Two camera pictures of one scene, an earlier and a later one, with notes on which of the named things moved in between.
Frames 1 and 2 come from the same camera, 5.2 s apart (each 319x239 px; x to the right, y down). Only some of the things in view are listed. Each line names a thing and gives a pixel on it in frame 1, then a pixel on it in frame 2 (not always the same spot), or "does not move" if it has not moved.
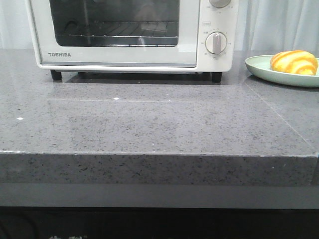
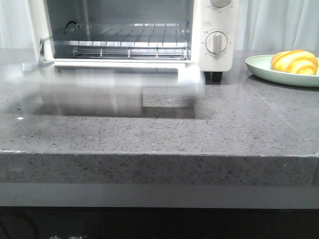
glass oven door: (116, 33) to (153, 89)
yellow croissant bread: (295, 61) does not move
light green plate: (260, 66) does not move
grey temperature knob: (220, 3) does not move
